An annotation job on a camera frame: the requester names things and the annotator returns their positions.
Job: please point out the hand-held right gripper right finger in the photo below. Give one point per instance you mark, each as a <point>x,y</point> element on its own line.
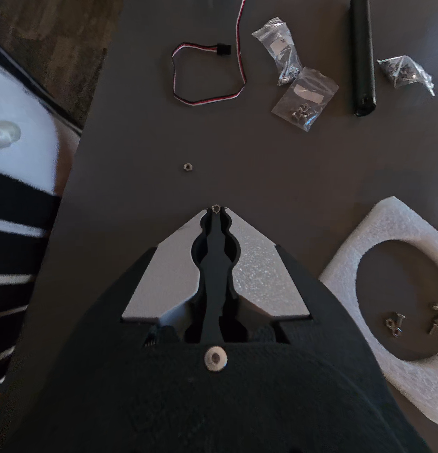
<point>268,279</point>

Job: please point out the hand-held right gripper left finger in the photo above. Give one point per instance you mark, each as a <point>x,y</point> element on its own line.
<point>162,283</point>

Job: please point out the black electric screwdriver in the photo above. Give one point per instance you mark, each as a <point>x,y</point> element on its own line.
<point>362,53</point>

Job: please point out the dark grey desk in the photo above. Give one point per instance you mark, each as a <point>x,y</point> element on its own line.
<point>134,141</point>

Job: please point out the white foam sheet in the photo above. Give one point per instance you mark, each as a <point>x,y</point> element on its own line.
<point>346,254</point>

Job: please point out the flat clear bag white label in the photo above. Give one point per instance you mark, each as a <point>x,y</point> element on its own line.
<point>307,95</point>

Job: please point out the person's white undershirt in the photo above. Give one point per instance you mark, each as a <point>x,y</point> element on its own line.
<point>27,106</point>

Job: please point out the crumpled clear bag white label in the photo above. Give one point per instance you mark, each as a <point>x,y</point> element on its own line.
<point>279,46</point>

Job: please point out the clear bag of dark screws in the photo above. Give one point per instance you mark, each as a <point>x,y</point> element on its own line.
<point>403,70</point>

